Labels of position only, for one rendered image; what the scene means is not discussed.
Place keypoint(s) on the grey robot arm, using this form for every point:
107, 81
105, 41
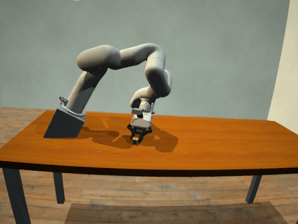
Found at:
105, 57

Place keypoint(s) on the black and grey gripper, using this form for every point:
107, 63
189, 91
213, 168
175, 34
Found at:
142, 125

